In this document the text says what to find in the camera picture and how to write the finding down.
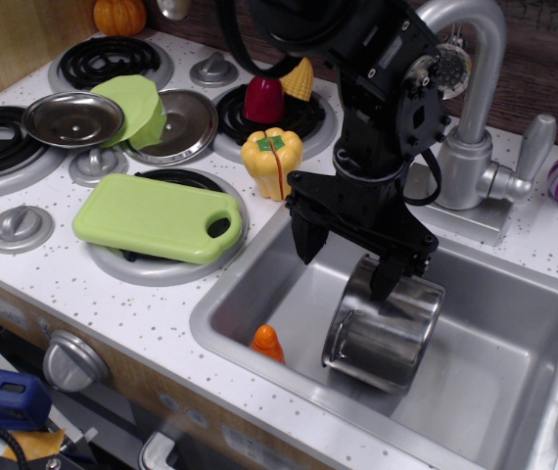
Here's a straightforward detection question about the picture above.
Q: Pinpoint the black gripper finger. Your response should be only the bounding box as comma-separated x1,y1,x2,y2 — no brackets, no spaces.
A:
370,255,407,301
291,208,328,264

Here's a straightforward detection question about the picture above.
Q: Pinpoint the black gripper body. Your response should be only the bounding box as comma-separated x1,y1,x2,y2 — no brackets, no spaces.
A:
286,170,439,276

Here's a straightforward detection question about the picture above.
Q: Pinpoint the stainless steel pot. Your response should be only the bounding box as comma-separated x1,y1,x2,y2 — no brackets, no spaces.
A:
321,255,445,396

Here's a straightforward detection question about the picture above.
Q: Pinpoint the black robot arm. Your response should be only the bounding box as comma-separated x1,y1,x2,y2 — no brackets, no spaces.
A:
215,1,449,300

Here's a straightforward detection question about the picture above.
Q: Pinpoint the stainless steel sink basin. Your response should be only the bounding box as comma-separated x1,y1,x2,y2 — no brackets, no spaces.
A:
191,211,558,469

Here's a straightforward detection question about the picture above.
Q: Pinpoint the steel pot lid right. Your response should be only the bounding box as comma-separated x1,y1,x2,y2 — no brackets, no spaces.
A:
121,89,218,167

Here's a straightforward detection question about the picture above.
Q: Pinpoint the steel pot lid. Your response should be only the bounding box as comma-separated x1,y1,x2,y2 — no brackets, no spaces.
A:
22,91,124,149
121,89,218,167

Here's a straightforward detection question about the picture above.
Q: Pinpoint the steel pot lid left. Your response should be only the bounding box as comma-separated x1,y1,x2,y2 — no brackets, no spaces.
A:
22,91,124,149

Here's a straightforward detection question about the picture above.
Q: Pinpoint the yellow toy bell pepper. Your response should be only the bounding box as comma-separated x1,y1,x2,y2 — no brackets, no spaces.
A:
240,127,303,201

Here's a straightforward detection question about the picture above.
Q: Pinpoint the silver toy faucet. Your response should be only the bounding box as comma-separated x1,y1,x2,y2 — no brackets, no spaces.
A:
404,0,533,248

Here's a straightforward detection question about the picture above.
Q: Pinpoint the orange toy carrot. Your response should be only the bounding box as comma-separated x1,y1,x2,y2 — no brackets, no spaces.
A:
250,324,285,364

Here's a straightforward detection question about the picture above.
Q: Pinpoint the back right stove burner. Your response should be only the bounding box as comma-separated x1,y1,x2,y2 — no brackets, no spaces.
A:
211,84,338,164

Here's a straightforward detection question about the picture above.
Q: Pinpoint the stove burner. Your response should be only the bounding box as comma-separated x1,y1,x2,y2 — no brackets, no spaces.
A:
48,36,174,92
211,84,338,164
0,106,66,197
87,168,249,287

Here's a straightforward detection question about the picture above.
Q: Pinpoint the red toy pepper piece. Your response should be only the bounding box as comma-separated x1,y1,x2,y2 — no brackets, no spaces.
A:
242,76,285,124

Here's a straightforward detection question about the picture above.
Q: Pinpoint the yellow toy corn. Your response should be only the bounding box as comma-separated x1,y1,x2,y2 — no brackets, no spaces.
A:
280,58,313,102

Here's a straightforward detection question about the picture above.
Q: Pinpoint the green plastic cutting board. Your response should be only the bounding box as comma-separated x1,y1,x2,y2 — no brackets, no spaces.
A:
72,173,243,264

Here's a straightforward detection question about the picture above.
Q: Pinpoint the front stove burner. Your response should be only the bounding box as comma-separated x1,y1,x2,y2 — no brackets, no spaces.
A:
87,168,249,287

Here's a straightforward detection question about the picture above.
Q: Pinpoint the silver stove knob back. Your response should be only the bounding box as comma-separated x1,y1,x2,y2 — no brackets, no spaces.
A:
190,52,239,88

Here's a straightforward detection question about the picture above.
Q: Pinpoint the silver stove knob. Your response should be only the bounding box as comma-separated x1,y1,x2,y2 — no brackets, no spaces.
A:
190,52,239,88
0,206,55,255
69,148,128,188

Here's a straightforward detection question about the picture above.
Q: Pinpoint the silver stove knob middle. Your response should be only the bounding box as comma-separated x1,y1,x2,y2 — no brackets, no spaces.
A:
69,148,128,188

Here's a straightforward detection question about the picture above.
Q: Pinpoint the silver hanging utensil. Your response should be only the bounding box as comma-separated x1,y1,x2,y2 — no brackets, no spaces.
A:
156,0,191,21

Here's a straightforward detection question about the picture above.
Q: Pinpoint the silver oven knob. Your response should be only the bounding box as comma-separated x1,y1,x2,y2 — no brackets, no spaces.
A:
43,330,110,393

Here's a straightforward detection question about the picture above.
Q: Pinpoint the back left stove burner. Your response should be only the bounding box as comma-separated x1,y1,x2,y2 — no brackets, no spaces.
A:
48,36,174,92

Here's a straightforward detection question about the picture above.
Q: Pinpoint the silver stove knob front left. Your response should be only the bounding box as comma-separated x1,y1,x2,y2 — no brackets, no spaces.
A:
0,206,55,255

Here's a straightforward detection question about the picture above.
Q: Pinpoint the orange toy pumpkin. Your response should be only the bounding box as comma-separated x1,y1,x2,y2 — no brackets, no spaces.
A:
93,0,147,36

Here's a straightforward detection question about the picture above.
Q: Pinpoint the far left stove burner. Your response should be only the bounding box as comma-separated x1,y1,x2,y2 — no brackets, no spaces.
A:
0,106,66,197

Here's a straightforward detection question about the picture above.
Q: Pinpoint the blue clamp tool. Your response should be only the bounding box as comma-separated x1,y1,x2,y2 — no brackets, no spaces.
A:
0,369,53,431

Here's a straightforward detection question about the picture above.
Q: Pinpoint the silver faucet handle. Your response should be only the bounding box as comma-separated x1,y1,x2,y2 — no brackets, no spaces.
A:
514,114,557,187

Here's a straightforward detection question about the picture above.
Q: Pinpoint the silver oven door handle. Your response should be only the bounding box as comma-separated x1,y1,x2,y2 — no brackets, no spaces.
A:
138,432,178,470

